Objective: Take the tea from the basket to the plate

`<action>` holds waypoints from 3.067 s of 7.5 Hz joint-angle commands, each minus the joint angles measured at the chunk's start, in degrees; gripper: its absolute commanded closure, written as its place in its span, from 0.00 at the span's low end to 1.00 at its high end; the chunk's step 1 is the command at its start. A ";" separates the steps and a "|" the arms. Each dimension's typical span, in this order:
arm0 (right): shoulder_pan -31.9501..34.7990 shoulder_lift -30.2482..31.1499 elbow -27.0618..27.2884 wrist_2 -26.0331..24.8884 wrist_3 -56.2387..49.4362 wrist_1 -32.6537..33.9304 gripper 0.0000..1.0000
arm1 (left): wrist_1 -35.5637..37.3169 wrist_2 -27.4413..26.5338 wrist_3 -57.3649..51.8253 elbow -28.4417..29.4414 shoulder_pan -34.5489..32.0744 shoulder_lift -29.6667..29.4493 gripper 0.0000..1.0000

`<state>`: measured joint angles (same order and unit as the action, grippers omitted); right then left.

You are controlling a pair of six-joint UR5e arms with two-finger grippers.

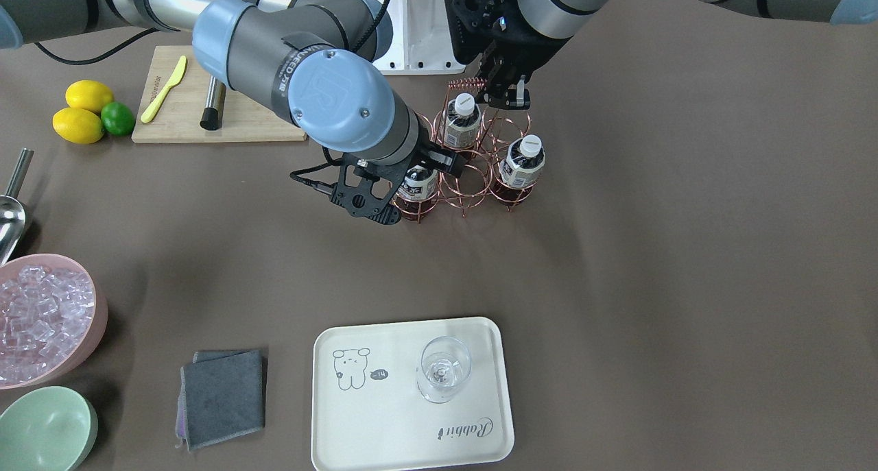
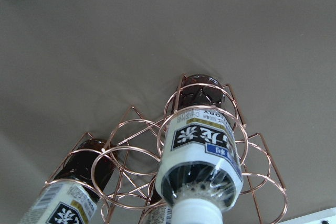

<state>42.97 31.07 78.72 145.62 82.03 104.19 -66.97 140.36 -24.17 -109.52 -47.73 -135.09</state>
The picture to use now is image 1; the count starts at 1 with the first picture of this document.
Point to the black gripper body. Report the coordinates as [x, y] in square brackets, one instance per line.
[516, 57]
[440, 160]

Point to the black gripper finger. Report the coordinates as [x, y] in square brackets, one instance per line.
[504, 85]

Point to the tea bottle white cap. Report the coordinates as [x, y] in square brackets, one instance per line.
[418, 192]

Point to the copper wire bottle basket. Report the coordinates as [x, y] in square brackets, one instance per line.
[495, 135]

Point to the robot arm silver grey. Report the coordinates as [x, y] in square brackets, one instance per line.
[311, 62]
[563, 18]

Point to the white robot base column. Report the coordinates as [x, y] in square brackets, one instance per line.
[421, 43]

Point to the steel muddler black tip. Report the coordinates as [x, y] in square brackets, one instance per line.
[212, 114]

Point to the clear wine glass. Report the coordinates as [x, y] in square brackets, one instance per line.
[444, 369]

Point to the cream rabbit tray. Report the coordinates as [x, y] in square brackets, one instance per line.
[368, 414]

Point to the yellow plastic knife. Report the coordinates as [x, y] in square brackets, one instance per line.
[173, 81]

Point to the grey folded cloth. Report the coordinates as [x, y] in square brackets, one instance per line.
[221, 397]

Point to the green lime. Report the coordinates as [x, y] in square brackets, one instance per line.
[117, 119]

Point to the whole yellow lemon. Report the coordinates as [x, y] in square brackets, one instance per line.
[89, 95]

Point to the pink bowl of ice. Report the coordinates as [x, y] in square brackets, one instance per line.
[53, 318]

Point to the steel ice scoop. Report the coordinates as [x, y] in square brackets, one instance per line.
[14, 217]

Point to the green empty bowl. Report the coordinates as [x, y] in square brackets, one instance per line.
[53, 428]

